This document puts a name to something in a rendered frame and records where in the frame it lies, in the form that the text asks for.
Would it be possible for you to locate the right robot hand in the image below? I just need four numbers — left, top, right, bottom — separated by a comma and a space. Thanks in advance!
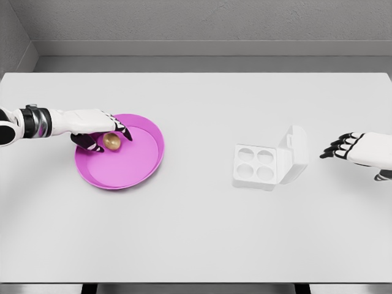
319, 131, 392, 182

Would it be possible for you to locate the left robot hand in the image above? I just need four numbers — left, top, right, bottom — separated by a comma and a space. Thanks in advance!
68, 110, 134, 153

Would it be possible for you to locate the brown egg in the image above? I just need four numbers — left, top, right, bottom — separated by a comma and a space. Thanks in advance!
102, 132, 121, 151

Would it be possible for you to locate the white egg box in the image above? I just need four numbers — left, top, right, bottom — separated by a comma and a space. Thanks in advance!
231, 124, 309, 192

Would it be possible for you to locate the pink round plate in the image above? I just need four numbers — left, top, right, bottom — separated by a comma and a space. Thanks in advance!
74, 113, 165, 191

